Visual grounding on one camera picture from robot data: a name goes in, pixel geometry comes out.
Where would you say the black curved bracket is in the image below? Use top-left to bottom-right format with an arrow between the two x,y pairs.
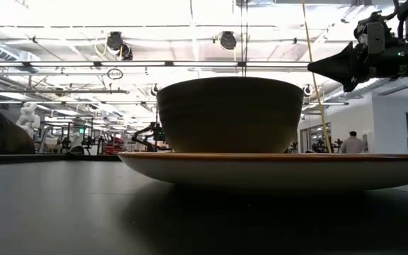
67,144 -> 85,156

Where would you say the hanging black cable loop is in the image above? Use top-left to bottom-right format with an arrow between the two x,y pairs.
106,67 -> 125,81

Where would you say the black ceiling cable reel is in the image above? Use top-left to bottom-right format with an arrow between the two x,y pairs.
106,30 -> 134,61
219,30 -> 238,51

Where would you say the dark grey bowl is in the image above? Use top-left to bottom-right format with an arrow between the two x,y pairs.
156,76 -> 305,154

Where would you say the person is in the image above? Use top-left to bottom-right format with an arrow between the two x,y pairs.
0,108 -> 37,155
340,130 -> 365,154

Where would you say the yellow plate with orange rim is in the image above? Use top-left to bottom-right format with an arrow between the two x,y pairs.
118,151 -> 408,191

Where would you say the black frame rail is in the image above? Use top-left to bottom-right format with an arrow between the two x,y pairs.
0,153 -> 122,164

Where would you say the long ceiling light bar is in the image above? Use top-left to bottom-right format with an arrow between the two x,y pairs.
0,60 -> 310,68

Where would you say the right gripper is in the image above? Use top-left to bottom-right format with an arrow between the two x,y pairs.
307,41 -> 408,93

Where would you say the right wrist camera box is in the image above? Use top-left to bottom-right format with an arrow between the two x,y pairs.
353,10 -> 387,55

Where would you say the yellow hanging cable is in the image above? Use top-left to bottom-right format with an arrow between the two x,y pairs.
301,0 -> 333,154

